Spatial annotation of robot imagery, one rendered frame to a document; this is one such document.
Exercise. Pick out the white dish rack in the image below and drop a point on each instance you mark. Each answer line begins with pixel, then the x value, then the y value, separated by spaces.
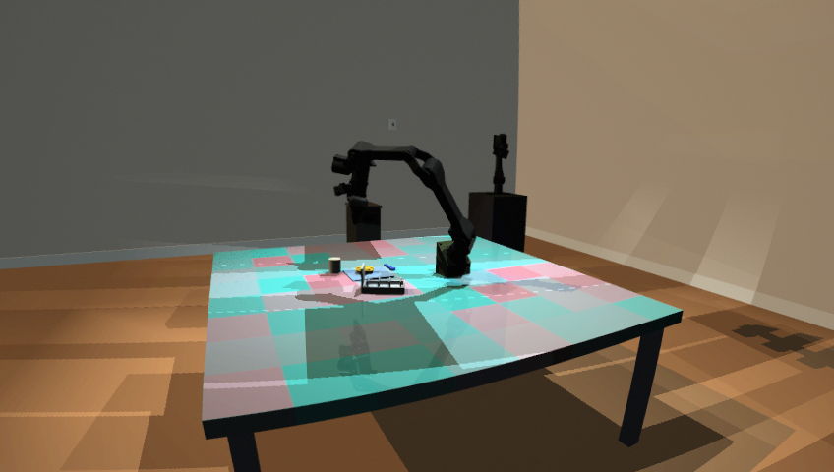
pixel 386 287

